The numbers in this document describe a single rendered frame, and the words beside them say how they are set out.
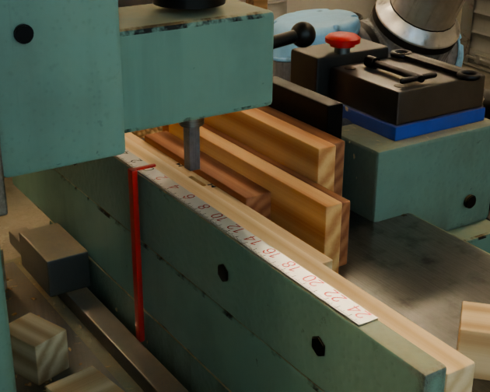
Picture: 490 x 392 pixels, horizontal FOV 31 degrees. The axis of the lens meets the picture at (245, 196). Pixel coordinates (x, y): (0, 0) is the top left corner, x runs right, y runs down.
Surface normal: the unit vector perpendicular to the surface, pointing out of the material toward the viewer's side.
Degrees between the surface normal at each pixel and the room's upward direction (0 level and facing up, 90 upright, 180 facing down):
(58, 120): 90
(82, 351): 0
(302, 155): 90
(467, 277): 0
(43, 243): 0
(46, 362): 90
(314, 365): 90
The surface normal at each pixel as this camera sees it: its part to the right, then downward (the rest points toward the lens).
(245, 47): 0.54, 0.33
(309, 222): -0.84, 0.21
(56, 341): 0.80, 0.25
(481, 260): 0.00, -0.92
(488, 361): -0.26, 0.38
